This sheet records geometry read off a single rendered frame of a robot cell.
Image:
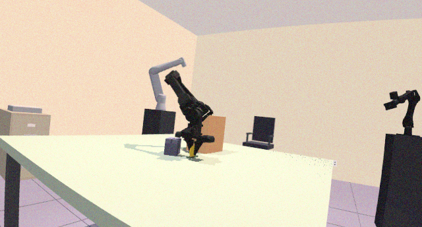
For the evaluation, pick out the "gold coin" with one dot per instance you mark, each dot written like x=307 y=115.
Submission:
x=191 y=151

